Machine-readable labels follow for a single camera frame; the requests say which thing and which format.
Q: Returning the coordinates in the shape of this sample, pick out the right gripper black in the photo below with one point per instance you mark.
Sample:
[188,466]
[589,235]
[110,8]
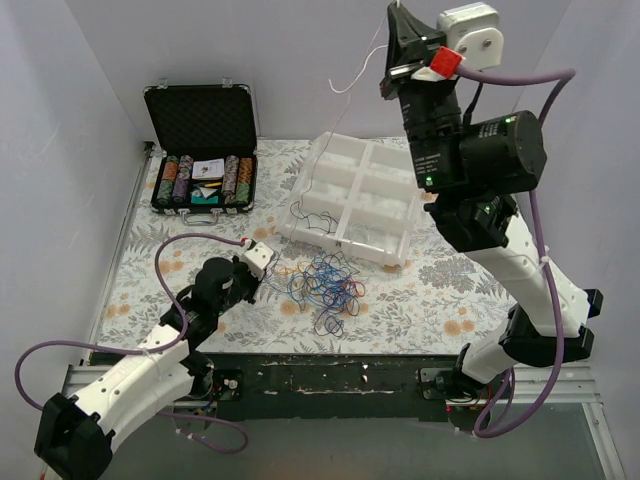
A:
[403,72]

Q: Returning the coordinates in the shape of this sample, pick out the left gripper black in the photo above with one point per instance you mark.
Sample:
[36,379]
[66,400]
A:
[249,285]

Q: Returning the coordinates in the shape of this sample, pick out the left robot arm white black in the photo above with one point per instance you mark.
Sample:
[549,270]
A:
[79,434]

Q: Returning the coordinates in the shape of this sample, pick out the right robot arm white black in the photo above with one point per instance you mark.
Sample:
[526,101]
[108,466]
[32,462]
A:
[479,218]

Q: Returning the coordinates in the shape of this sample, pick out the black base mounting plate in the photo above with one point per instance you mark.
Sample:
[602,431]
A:
[327,386]

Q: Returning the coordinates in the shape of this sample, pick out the playing card deck box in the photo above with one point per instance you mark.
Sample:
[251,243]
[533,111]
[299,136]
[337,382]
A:
[205,170]

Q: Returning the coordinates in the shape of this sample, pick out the black poker chip case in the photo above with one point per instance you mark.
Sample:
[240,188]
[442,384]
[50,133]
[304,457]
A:
[204,122]

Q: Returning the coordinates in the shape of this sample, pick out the colourful toy block figure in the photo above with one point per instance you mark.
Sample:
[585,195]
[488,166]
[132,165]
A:
[473,158]

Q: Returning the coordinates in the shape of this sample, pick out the white plastic compartment tray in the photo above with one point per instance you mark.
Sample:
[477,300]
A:
[356,196]

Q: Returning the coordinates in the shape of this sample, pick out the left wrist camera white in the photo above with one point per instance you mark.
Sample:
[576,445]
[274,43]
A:
[257,258]

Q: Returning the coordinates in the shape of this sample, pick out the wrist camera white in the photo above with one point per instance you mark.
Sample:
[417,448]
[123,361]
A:
[257,258]
[473,32]

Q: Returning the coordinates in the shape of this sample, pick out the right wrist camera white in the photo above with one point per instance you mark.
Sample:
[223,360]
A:
[473,32]

